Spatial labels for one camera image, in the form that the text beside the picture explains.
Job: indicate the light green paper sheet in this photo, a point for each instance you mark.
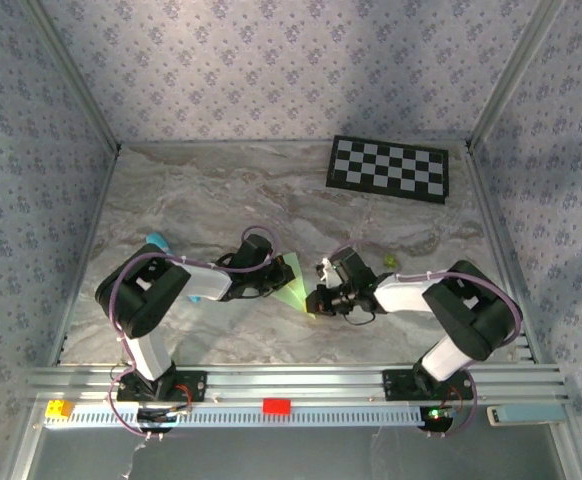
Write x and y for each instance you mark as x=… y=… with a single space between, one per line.
x=293 y=285

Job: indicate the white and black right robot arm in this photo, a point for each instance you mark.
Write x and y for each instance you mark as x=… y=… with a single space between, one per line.
x=403 y=295

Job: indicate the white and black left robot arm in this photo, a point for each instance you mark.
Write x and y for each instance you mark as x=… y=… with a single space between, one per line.
x=206 y=282

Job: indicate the small yellow-green object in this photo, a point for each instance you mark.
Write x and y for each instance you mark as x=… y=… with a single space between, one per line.
x=389 y=259

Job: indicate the red block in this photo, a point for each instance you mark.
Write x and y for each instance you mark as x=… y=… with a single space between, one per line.
x=277 y=406

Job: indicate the cyan blue marker pen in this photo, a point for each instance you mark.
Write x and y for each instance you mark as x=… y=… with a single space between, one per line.
x=157 y=241

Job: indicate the black white checkerboard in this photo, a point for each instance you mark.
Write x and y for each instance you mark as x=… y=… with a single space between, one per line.
x=386 y=170

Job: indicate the black round board with LEDs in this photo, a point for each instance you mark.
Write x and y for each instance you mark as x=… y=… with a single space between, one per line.
x=436 y=420

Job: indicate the blue and white flat device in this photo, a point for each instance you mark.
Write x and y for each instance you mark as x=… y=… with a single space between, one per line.
x=526 y=414

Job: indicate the white torn tape strip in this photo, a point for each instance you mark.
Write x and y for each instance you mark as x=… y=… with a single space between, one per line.
x=133 y=460

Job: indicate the yellow block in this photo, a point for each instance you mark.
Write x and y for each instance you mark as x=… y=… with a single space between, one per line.
x=58 y=409

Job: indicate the aluminium mounting rail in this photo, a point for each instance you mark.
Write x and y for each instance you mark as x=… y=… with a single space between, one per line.
x=296 y=382

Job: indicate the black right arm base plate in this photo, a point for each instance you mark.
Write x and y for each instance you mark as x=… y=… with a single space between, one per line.
x=396 y=385

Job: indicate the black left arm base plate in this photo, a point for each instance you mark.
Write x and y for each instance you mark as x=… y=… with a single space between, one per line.
x=193 y=387

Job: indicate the aluminium table back rail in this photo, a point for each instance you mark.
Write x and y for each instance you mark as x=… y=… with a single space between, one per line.
x=221 y=142

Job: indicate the aluminium table side rail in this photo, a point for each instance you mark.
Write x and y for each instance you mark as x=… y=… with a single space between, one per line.
x=496 y=225
x=87 y=250

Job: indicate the aluminium frame post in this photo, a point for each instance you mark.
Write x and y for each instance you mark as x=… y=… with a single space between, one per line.
x=511 y=75

